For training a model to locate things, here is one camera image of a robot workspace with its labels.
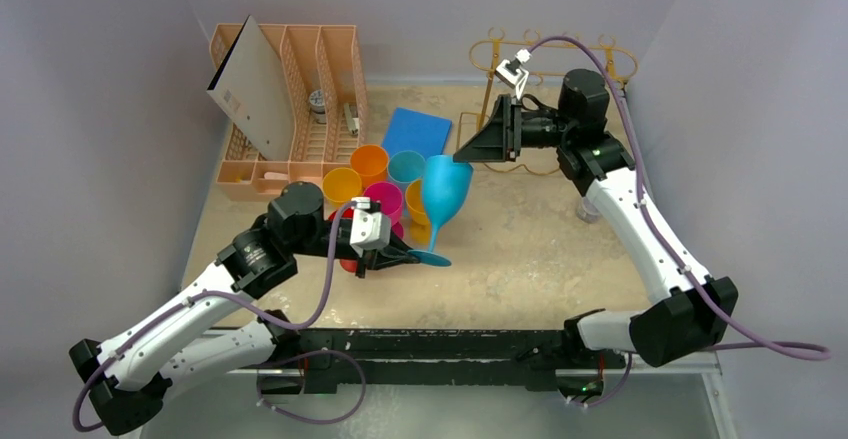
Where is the red wine glass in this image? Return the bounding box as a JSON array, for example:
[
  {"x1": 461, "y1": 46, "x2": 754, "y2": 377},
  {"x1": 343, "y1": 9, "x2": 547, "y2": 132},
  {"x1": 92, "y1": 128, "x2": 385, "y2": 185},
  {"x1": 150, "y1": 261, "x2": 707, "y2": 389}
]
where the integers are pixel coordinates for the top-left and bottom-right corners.
[{"x1": 327, "y1": 207, "x2": 359, "y2": 274}]

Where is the yellow wine glass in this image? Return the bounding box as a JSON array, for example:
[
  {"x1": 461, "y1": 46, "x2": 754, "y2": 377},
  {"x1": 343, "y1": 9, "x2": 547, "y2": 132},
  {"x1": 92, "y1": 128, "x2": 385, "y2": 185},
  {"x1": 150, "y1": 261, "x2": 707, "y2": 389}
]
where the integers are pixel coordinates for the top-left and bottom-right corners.
[
  {"x1": 405, "y1": 178, "x2": 432, "y2": 249},
  {"x1": 321, "y1": 167, "x2": 363, "y2": 209}
]

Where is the magenta wine glass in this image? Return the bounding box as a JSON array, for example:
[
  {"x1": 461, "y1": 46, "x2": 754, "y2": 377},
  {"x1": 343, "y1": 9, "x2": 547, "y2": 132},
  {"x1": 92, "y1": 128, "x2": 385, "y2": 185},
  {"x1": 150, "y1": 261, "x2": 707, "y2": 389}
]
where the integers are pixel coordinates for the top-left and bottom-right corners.
[{"x1": 364, "y1": 181, "x2": 404, "y2": 239}]

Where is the yellow front wine glass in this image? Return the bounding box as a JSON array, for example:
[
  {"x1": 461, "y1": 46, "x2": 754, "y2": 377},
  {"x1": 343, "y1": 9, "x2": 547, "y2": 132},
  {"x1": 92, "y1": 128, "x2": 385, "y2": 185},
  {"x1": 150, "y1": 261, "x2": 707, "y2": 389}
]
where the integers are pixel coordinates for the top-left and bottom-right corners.
[{"x1": 321, "y1": 167, "x2": 363, "y2": 209}]

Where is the light blue wine glass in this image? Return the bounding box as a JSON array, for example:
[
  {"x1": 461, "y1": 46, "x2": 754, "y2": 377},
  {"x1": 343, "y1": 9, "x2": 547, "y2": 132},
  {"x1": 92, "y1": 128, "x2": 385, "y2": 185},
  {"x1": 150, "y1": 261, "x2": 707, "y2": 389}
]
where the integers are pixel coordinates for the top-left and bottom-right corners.
[
  {"x1": 387, "y1": 150, "x2": 426, "y2": 191},
  {"x1": 410, "y1": 155, "x2": 473, "y2": 267}
]

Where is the light blue front wine glass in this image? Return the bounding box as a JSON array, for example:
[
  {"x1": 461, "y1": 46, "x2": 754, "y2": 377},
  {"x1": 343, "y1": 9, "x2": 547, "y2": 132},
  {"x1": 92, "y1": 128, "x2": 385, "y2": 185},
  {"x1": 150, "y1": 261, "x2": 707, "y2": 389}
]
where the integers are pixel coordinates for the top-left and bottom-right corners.
[{"x1": 387, "y1": 150, "x2": 426, "y2": 191}]

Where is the orange wine glass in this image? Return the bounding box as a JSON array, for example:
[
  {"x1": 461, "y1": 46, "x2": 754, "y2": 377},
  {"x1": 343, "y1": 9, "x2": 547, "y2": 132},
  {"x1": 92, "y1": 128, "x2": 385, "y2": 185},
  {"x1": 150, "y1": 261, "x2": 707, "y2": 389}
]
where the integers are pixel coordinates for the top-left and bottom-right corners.
[{"x1": 349, "y1": 144, "x2": 389, "y2": 188}]

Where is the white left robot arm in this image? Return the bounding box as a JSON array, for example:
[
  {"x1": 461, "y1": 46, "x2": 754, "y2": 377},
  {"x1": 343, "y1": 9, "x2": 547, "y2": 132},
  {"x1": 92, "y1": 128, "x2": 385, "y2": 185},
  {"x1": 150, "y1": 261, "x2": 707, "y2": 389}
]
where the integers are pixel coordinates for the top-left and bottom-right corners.
[{"x1": 69, "y1": 181, "x2": 420, "y2": 436}]

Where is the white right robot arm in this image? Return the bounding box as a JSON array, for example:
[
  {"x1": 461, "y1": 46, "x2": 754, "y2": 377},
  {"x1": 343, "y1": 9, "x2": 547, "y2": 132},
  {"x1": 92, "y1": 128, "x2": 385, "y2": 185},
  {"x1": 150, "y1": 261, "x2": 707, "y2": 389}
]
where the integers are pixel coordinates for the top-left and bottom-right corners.
[{"x1": 453, "y1": 69, "x2": 738, "y2": 367}]

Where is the gold metal wine glass rack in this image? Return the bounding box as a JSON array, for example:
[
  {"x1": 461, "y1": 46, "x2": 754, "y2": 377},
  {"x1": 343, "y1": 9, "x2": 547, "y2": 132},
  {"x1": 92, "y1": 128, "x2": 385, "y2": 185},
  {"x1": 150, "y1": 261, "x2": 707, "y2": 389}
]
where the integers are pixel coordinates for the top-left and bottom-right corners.
[{"x1": 452, "y1": 27, "x2": 640, "y2": 177}]

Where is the blue notebook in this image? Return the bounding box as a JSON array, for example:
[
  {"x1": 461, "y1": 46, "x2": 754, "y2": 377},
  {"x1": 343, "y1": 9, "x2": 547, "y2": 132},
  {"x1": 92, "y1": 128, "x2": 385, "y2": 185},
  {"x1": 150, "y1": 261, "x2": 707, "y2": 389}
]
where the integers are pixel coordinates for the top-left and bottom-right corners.
[{"x1": 381, "y1": 108, "x2": 453, "y2": 159}]

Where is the small jar in organizer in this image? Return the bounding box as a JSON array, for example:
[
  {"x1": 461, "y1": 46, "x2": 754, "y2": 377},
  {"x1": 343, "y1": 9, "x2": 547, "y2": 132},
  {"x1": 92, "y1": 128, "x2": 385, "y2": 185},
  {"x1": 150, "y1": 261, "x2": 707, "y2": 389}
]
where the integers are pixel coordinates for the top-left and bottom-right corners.
[{"x1": 308, "y1": 89, "x2": 327, "y2": 124}]

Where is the pink plastic file organizer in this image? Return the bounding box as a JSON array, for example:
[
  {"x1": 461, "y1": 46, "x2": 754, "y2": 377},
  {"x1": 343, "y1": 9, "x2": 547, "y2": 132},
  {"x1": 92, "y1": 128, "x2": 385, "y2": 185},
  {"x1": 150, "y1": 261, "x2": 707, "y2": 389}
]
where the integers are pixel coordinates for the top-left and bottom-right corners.
[{"x1": 209, "y1": 23, "x2": 369, "y2": 201}]

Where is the grey board in organizer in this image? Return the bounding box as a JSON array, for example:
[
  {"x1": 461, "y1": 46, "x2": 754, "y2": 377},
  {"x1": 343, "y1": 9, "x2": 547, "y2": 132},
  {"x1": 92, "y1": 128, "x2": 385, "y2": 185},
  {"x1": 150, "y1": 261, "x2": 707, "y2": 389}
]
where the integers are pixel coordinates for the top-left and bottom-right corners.
[{"x1": 207, "y1": 15, "x2": 294, "y2": 161}]

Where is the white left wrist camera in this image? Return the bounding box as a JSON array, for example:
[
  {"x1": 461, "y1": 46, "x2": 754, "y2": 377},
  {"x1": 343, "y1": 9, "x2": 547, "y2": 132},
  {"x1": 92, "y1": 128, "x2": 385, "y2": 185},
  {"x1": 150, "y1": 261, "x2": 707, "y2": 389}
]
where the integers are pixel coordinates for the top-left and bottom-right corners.
[{"x1": 350, "y1": 197, "x2": 392, "y2": 256}]

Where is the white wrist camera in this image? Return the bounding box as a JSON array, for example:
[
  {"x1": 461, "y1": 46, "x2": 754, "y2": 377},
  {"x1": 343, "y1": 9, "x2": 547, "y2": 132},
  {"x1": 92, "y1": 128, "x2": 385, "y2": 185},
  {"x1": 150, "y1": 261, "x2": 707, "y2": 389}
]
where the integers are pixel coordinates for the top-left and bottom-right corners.
[
  {"x1": 350, "y1": 197, "x2": 392, "y2": 256},
  {"x1": 494, "y1": 49, "x2": 532, "y2": 107}
]

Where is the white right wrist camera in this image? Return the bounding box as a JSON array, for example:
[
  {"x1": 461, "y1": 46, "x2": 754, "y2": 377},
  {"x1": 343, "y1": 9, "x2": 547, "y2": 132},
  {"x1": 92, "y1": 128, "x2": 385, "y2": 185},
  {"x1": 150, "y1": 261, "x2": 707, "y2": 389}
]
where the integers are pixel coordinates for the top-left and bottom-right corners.
[{"x1": 494, "y1": 49, "x2": 532, "y2": 107}]

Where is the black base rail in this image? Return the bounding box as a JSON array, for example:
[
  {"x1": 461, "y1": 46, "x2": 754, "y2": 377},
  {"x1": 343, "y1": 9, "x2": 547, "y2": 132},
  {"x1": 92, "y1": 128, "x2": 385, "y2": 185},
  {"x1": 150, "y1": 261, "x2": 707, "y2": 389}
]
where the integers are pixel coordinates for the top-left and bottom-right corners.
[{"x1": 256, "y1": 328, "x2": 626, "y2": 397}]

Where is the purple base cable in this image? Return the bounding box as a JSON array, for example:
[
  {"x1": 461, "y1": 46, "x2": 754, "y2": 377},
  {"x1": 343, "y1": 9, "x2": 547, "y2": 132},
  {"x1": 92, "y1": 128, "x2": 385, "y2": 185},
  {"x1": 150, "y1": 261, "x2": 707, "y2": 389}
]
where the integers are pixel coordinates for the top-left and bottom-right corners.
[{"x1": 254, "y1": 347, "x2": 370, "y2": 425}]

